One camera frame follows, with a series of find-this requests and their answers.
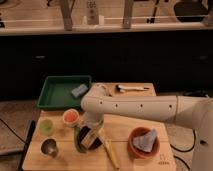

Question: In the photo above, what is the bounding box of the dark purple bowl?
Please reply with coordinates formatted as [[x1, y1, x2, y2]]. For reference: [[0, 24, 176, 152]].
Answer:
[[74, 126, 102, 153]]

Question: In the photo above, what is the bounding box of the grey blue cloth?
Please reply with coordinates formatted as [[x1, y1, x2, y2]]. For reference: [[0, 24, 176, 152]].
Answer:
[[133, 129, 157, 152]]

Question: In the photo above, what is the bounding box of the black cable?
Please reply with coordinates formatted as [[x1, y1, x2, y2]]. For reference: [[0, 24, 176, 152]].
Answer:
[[0, 118, 27, 144]]

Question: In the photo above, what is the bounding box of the orange white small bowl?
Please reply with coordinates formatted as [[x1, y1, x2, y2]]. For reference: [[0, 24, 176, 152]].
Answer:
[[62, 109, 79, 127]]

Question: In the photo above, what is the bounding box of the yellow handled brush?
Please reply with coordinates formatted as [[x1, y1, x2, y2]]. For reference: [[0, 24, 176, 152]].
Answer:
[[99, 131, 120, 171]]

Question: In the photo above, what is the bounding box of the metal cup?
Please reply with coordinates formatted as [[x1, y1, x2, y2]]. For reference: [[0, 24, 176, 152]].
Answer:
[[41, 139, 58, 157]]

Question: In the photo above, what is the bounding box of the green plastic cup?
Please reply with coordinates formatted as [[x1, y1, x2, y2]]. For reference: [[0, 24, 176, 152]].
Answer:
[[39, 119, 53, 136]]

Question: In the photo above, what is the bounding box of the grey blue eraser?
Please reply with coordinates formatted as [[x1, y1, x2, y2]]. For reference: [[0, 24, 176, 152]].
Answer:
[[71, 84, 88, 98]]

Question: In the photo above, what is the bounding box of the green plastic tray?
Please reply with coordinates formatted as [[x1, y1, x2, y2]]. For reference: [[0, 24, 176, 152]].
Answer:
[[37, 75, 92, 111]]

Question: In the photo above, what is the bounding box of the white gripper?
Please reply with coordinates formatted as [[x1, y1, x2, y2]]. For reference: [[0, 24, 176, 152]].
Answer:
[[79, 126, 100, 148]]

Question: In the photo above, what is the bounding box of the white handled tool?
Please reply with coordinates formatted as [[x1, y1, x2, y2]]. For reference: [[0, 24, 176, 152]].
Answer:
[[115, 84, 149, 92]]

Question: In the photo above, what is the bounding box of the orange brown bowl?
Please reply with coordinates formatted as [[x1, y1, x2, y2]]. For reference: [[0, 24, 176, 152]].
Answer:
[[127, 127, 160, 159]]

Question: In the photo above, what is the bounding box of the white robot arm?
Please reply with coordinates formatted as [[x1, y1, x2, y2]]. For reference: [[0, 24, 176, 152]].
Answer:
[[81, 83, 213, 171]]

